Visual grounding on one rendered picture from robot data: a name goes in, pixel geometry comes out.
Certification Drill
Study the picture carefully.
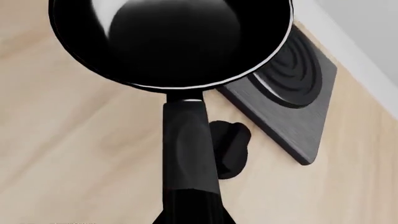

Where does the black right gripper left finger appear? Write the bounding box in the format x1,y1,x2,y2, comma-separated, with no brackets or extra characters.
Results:
150,187,193,224

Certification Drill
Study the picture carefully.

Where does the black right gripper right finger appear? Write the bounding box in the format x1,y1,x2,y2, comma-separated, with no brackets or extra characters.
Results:
192,189,238,224

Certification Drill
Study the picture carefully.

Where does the black frying pan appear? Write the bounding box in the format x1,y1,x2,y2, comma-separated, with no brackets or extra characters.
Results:
48,0,295,192

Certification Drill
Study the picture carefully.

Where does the black square stove plate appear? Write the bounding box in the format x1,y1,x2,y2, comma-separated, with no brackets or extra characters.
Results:
216,22,338,167

